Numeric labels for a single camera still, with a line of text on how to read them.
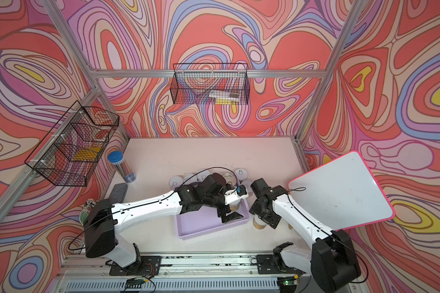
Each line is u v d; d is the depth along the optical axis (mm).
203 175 957
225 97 908
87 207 717
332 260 397
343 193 750
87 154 716
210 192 587
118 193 928
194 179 938
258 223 782
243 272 732
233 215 644
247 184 931
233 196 637
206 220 846
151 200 499
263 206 597
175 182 927
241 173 959
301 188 704
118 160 850
